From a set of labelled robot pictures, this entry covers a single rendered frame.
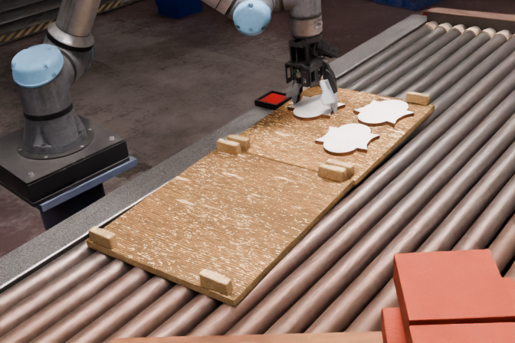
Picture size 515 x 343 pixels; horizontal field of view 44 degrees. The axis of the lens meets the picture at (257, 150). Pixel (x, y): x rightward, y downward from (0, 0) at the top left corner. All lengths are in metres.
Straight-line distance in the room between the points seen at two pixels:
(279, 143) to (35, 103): 0.57
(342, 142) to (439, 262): 1.00
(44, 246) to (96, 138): 0.42
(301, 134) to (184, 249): 0.48
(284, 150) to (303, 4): 0.33
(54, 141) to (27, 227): 1.64
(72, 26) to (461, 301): 1.34
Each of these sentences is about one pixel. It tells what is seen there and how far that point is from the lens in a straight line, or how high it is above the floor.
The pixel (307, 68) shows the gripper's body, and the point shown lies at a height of 1.08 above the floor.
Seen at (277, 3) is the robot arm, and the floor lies 1.23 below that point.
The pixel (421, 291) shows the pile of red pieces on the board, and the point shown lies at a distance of 0.44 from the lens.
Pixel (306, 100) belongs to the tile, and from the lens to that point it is 1.67.
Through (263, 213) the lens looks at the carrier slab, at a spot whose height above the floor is 0.94.
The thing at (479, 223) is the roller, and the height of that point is 0.92.
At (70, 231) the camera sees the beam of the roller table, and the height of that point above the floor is 0.92.
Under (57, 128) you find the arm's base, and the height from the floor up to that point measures 1.00.
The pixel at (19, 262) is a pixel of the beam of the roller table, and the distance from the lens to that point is 1.30.
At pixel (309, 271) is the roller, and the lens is 1.12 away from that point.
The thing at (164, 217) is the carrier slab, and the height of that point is 0.94.
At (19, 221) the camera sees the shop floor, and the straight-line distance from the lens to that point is 3.28.
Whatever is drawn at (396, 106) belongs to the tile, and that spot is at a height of 0.95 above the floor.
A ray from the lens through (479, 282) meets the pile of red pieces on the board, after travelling 0.46.
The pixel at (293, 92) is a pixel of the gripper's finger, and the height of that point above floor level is 0.98.
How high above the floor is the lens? 1.62
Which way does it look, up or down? 28 degrees down
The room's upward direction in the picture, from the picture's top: 6 degrees counter-clockwise
